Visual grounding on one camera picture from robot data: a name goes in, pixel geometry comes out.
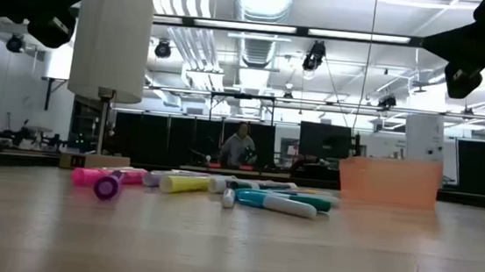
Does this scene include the yellow highlighter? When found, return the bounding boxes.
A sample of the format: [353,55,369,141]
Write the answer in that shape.
[157,172,214,198]

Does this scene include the dark purple highlighter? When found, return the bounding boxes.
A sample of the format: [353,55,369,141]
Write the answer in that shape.
[92,168,126,203]

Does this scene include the white column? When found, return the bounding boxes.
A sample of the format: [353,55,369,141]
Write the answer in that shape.
[402,111,447,164]

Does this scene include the orange plastic bin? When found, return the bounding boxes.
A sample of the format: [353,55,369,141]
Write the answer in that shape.
[335,153,445,211]

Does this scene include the black monitor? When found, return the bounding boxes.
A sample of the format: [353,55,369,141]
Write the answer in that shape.
[297,120,354,162]

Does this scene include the turquoise mini marker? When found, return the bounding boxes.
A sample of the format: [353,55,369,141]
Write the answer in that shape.
[233,188,319,221]

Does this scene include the black partition panel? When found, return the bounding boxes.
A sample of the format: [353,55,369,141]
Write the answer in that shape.
[452,138,485,196]
[111,110,278,173]

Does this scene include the white shade table lamp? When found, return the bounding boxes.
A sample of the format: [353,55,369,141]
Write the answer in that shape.
[58,0,156,175]

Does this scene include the green mini marker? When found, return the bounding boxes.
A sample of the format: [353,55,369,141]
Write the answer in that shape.
[236,187,334,214]

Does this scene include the black ceiling spotlight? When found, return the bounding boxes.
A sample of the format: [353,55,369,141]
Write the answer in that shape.
[4,32,27,54]
[301,39,328,74]
[376,92,399,111]
[153,39,175,60]

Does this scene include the white light strip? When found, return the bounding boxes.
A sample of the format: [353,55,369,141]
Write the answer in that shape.
[307,27,412,46]
[192,18,298,36]

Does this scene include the black overhead frame bar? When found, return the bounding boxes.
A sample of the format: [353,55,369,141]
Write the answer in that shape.
[70,4,426,49]

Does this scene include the black background robot arms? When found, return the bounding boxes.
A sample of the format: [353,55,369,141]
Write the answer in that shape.
[0,119,68,151]

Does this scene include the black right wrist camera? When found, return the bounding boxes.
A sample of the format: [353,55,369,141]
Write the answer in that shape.
[442,61,485,102]

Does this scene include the person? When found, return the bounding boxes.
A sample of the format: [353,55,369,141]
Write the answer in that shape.
[217,119,260,169]

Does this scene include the teal capped grey marker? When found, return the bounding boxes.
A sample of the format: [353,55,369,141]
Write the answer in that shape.
[228,176,299,196]

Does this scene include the pink highlighter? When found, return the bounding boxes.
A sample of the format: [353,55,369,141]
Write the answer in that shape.
[70,161,149,193]

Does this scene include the white fat marker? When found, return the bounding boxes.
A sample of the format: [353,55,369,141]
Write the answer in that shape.
[207,175,239,197]

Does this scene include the purple mini marker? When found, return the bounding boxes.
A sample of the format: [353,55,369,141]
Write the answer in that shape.
[220,187,238,211]

